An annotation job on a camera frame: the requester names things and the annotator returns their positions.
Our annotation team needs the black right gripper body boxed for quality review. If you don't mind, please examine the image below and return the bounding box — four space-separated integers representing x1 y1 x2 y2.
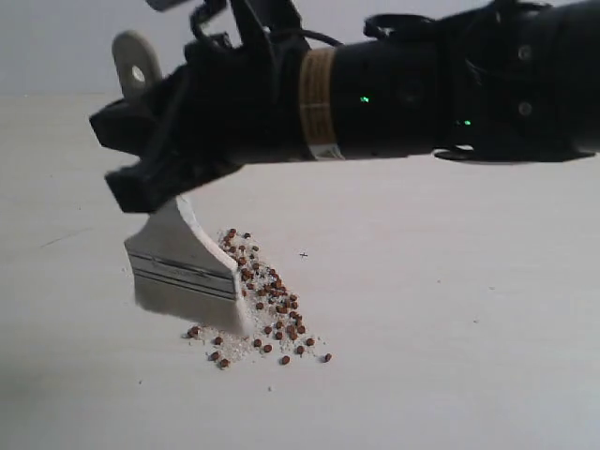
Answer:
177 1 441 167

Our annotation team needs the wooden paint brush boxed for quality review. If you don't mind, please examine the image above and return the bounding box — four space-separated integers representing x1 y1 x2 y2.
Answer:
111 29 252 338

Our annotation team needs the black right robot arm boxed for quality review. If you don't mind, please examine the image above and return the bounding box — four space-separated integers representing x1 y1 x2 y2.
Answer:
90 1 599 213

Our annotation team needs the pile of pellets and grains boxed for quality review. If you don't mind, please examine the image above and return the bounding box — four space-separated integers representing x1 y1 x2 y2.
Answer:
182 228 333 370

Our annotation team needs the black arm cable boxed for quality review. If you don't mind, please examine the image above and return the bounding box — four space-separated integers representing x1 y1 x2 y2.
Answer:
189 0 346 51

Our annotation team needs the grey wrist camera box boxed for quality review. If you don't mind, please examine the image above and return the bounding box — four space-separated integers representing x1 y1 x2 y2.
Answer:
145 0 187 12

